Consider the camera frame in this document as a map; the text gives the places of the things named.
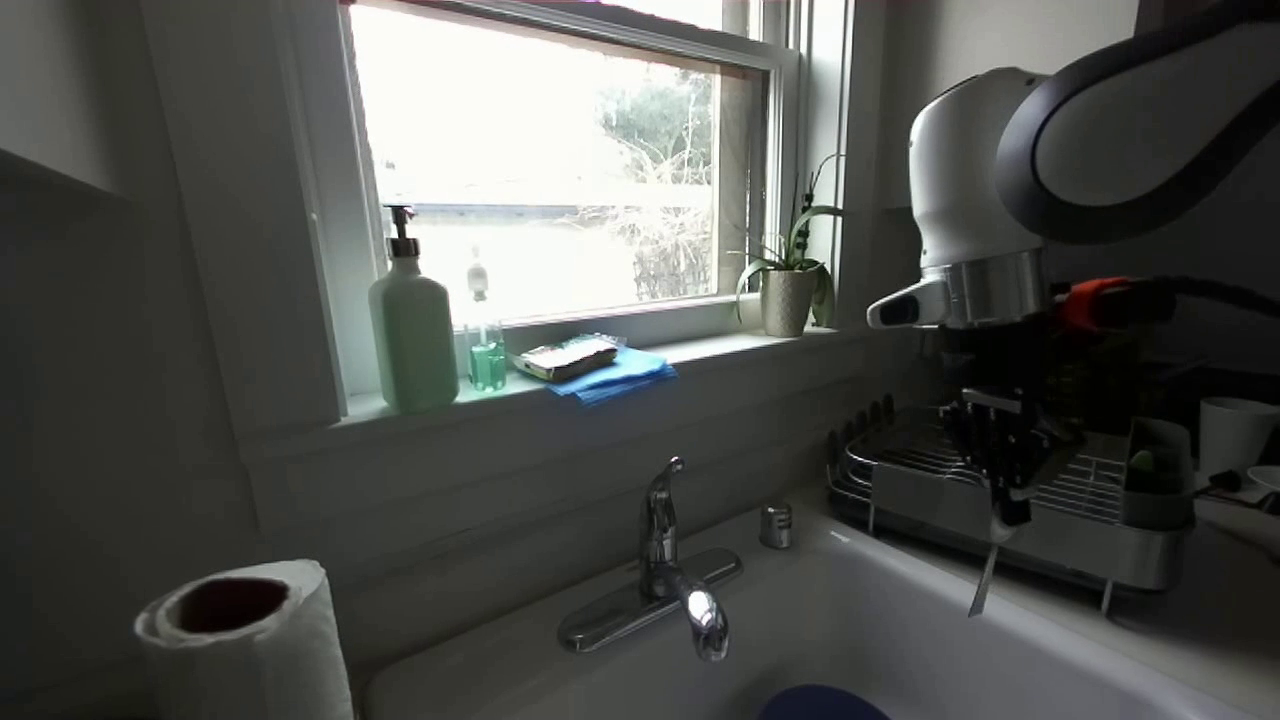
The small green liquid bottle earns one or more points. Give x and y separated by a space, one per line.
487 363

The chrome faucet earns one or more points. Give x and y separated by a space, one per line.
655 534

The dark dish sponge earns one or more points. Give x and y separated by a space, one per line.
564 359

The large white wall cabinet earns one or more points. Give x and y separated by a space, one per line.
920 40

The metal table knife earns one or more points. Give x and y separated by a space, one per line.
990 567

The white kitchen sink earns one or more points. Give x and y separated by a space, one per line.
853 625

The blue bowl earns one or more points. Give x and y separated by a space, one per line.
824 707

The white paper towel roll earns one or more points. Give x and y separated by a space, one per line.
254 652

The dark grey utensil caddy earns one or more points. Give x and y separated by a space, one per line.
1163 480

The orchid in white pot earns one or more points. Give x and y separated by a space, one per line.
787 301

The white framed window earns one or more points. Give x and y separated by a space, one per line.
535 163

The stainless dish drying rack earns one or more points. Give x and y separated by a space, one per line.
920 513

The pale green soap dispenser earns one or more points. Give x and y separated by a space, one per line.
417 340

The blue folded cloth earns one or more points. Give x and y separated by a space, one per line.
621 376

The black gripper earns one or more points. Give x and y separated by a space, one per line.
1006 364

